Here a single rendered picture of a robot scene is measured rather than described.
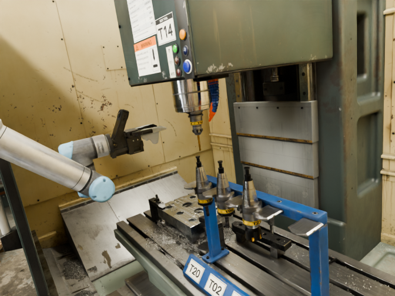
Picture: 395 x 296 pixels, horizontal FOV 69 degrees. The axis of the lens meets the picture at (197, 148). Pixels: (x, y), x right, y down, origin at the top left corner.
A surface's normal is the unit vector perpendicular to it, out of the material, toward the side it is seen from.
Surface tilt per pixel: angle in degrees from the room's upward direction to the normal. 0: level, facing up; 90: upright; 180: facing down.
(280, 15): 90
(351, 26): 90
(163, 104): 90
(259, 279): 0
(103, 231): 24
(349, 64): 90
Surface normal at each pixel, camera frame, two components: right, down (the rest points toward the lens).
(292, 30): 0.58, 0.11
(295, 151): -0.79, 0.25
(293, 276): -0.13, -0.96
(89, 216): 0.12, -0.83
